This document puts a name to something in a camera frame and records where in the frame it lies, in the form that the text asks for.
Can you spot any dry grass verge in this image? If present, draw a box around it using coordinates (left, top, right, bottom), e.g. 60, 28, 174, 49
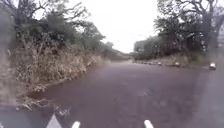
133, 50, 224, 70
0, 42, 108, 112

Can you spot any row of roadside marker stones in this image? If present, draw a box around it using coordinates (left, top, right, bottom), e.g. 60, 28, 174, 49
134, 59, 217, 71

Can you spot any row of trees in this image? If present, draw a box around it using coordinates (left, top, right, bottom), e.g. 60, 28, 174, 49
0, 0, 134, 62
132, 0, 224, 61

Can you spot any robot's own part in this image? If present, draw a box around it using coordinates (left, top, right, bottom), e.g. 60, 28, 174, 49
143, 119, 155, 128
71, 120, 81, 128

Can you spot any dark asphalt road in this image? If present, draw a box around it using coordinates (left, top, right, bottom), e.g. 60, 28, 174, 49
0, 59, 224, 128

